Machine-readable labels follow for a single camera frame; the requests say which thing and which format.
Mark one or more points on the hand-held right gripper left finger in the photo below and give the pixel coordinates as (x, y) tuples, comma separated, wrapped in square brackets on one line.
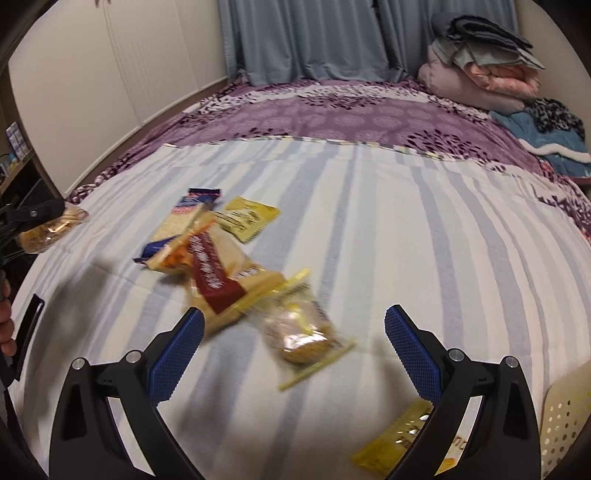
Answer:
[(178, 355)]

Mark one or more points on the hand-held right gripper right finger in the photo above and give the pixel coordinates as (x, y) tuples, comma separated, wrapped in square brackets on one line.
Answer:
[(413, 353)]

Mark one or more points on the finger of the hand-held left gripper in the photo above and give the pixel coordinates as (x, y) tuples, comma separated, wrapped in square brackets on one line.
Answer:
[(39, 210)]

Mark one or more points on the orange snack clear packet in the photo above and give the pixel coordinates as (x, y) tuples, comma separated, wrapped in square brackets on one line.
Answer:
[(53, 230)]

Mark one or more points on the yellow cracker packet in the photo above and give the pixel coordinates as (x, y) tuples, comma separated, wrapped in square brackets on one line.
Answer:
[(401, 443)]

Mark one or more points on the clear seeded cake packet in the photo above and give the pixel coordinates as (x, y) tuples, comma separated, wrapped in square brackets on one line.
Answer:
[(302, 332)]

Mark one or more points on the blue soda biscuit packet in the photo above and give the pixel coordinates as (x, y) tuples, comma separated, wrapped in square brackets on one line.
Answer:
[(182, 221)]

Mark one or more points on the cream perforated plastic basket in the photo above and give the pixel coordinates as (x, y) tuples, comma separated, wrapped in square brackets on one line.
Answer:
[(565, 429)]

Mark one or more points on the person's left hand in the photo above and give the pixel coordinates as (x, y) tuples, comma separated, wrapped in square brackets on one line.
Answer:
[(5, 323)]

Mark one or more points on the small blue white boxes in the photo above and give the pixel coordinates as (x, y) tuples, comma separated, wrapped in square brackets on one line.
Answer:
[(17, 141)]

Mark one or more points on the beige red band packet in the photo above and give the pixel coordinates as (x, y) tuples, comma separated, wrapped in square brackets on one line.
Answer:
[(221, 277)]

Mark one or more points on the striped blue white blanket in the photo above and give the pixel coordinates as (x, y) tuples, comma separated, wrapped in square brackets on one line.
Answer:
[(369, 230)]

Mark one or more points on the small yellow snack packet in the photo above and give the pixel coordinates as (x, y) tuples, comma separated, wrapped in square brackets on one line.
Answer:
[(247, 219)]

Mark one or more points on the white wardrobe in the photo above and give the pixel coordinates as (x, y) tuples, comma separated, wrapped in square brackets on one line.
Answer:
[(115, 64)]

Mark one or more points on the blue fleece blanket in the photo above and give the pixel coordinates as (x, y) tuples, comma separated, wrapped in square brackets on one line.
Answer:
[(549, 143)]

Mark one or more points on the purple floral bedsheet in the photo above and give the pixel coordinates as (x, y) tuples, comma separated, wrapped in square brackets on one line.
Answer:
[(332, 110)]

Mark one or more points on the mauve folded quilt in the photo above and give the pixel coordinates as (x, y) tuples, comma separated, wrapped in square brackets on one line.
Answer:
[(452, 85)]

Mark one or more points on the leopard print cloth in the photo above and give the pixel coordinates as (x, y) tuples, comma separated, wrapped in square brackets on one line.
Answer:
[(551, 115)]

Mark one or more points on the pink folded quilt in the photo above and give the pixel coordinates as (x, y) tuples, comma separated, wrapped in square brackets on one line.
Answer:
[(503, 78)]

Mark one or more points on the pale green folded blanket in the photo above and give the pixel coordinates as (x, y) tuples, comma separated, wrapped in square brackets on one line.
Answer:
[(489, 54)]

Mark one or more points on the blue grey curtain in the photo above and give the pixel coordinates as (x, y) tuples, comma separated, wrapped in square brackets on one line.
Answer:
[(300, 37)]

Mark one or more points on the grey folded blanket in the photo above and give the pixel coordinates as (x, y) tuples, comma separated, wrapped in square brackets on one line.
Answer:
[(480, 30)]

